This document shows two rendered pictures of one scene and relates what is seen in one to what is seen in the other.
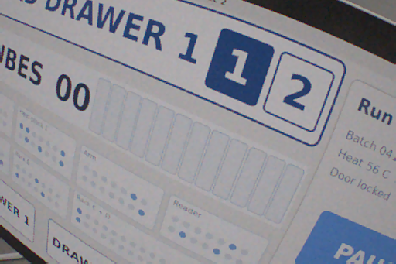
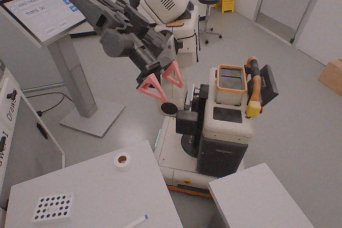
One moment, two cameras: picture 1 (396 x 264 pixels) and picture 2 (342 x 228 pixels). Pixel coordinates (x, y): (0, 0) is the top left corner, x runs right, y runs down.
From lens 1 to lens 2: 1.67 m
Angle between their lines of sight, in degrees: 61
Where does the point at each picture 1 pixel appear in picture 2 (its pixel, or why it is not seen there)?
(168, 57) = not seen: outside the picture
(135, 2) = not seen: outside the picture
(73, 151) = (48, 13)
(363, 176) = not seen: outside the picture
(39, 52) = (34, 7)
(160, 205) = (57, 9)
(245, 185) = (57, 2)
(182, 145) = (52, 3)
